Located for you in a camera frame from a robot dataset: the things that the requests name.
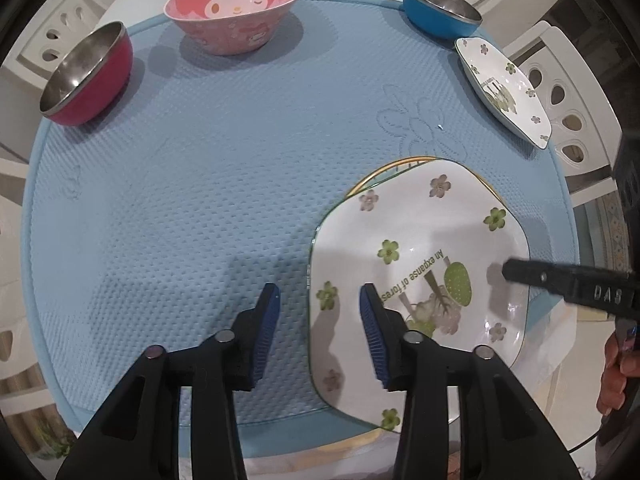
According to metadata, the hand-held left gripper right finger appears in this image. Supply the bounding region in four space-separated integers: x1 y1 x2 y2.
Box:
359 283 583 480

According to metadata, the light blue textured mat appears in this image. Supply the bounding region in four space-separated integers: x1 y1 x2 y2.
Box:
22 0 581 461

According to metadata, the black cable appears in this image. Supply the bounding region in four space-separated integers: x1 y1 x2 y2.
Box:
570 427 601 456

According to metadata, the blue steel bowl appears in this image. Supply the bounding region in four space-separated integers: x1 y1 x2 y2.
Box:
403 0 483 39

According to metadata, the pink cartoon bowl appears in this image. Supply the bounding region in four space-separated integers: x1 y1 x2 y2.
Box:
164 0 304 57

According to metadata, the red steel bowl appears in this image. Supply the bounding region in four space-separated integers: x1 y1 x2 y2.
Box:
39 21 135 127

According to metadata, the small floral white plate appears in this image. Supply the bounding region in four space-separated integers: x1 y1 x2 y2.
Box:
454 36 552 150

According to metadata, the person's right hand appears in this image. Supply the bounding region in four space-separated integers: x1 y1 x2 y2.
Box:
597 331 628 417

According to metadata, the gold-rimmed white plate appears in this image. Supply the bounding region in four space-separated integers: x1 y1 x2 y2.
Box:
307 156 526 443

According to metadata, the large floral white plate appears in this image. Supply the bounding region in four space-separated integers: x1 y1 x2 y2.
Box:
307 160 531 433

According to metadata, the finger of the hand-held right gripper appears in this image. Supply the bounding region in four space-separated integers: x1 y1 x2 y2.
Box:
501 258 640 319

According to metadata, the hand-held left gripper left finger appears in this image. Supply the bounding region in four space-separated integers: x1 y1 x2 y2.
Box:
55 283 281 480

